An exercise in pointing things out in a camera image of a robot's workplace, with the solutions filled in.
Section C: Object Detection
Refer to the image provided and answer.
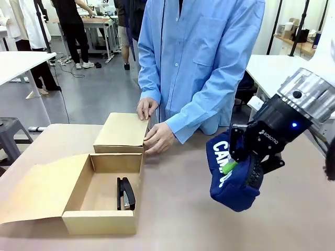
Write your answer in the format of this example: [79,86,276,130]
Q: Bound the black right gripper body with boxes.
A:
[244,94,314,159]

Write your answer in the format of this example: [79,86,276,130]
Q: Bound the navy zippered pencil case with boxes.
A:
[205,130,264,213]

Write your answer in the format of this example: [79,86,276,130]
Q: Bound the small cardboard box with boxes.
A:
[93,112,152,165]

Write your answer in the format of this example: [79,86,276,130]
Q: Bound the black stapler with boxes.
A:
[116,177,137,211]

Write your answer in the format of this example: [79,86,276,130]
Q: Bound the person's right forearm blue sleeve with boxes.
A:
[138,39,162,102]

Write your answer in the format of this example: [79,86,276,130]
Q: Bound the person's left forearm blue sleeve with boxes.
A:
[164,75,238,144]

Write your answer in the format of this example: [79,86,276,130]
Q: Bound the large open cardboard box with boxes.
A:
[0,153,144,235]

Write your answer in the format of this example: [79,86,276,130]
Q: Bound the person's left hand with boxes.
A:
[143,122,176,155]

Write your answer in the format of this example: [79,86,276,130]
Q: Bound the person's right hand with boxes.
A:
[136,97,160,121]

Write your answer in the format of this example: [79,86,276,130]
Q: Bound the black office chair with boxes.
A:
[234,72,256,110]

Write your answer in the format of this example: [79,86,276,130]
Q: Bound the wooden shelf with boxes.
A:
[273,33,316,57]

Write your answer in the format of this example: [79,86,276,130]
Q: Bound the black container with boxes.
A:
[297,29,310,43]

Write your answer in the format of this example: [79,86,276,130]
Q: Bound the dark blue bottle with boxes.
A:
[312,31,322,50]

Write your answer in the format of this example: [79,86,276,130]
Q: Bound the person in blue lab coat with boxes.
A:
[137,0,265,144]

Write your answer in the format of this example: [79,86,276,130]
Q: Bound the thin black stand pole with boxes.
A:
[266,0,283,55]

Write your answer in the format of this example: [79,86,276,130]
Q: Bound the black light stand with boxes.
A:
[289,0,311,57]

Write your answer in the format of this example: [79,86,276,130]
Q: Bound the grey workbench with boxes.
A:
[82,15,121,65]

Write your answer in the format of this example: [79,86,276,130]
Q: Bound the person in black clothes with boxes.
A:
[51,0,95,70]

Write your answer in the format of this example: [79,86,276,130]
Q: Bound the grey metal stool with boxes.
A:
[0,117,34,161]

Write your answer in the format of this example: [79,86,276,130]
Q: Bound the black tripod pole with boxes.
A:
[33,0,53,54]

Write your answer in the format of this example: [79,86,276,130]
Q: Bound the white table with white leg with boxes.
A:
[0,51,57,126]

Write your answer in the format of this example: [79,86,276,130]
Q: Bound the person in white coat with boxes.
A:
[0,0,62,95]

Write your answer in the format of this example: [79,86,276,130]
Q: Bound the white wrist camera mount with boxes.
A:
[247,96,265,112]

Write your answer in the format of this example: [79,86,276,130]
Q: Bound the black floor cable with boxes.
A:
[59,87,71,124]

